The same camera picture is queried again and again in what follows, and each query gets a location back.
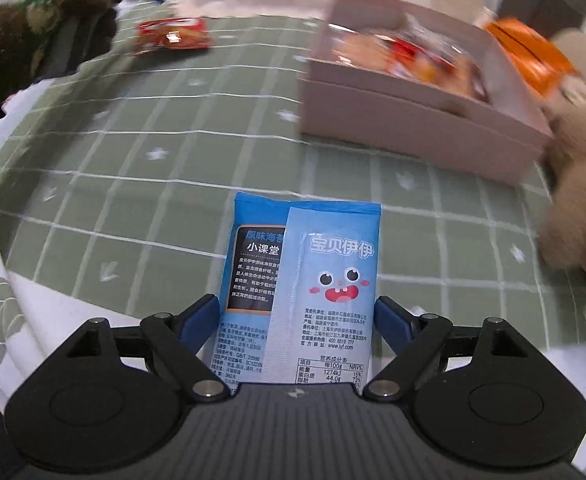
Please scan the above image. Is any pink gift box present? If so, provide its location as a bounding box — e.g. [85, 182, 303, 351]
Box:
[299, 0, 553, 185]

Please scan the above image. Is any green grid tablecloth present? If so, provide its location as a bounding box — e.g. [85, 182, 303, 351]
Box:
[0, 6, 586, 348]

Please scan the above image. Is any orange snack bag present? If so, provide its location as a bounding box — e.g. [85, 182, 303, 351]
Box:
[483, 18, 578, 96]

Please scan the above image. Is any blue seaweed snack packet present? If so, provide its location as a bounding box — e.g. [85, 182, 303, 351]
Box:
[209, 192, 382, 389]

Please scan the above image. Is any brown teddy bear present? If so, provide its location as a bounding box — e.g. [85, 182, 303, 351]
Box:
[538, 106, 586, 272]

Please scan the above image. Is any round bread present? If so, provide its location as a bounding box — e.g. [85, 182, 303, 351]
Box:
[332, 32, 393, 72]

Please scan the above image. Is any red chicken leg packet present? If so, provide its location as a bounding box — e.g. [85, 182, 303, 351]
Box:
[134, 18, 213, 54]

